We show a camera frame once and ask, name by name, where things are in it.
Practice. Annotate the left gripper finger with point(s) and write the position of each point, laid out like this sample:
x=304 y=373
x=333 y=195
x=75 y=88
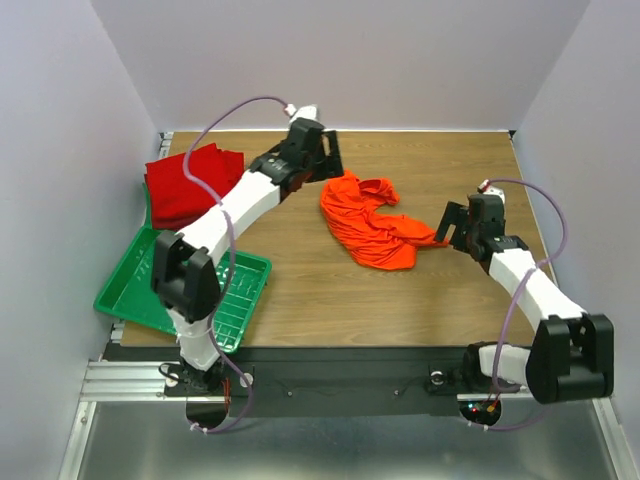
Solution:
x=320 y=171
x=331 y=149

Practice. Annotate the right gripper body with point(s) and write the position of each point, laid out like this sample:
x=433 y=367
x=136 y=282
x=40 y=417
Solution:
x=456 y=226

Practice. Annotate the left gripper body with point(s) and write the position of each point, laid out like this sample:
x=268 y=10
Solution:
x=306 y=167

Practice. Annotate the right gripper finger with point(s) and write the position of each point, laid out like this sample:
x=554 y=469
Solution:
x=455 y=215
x=460 y=241

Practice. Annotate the orange t shirt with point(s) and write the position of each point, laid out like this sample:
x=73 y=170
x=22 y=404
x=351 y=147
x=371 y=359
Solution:
x=389 y=242

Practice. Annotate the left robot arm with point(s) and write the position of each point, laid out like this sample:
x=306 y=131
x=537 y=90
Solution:
x=184 y=276

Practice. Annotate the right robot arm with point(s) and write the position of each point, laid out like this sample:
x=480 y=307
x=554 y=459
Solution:
x=572 y=355

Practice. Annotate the folded dark red t shirt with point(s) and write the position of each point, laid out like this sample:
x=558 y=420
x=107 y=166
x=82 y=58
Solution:
x=175 y=202

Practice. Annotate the green plastic tray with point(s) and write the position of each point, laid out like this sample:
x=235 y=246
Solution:
x=127 y=294

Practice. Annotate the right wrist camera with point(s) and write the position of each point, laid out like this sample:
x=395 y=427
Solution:
x=487 y=188

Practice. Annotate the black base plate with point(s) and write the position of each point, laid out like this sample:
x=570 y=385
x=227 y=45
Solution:
x=313 y=382

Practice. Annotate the aluminium frame rail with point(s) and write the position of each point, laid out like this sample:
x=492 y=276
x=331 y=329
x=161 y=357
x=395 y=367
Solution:
x=125 y=380

